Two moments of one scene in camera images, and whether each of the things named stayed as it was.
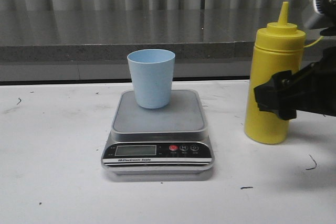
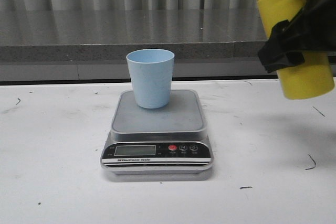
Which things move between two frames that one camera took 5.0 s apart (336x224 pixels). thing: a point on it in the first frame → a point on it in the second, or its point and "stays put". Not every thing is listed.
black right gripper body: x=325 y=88 → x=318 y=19
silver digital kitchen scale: x=169 y=141 stays put
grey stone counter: x=92 y=45 stays put
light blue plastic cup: x=152 y=72 stays put
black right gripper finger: x=285 y=93 → x=288 y=41
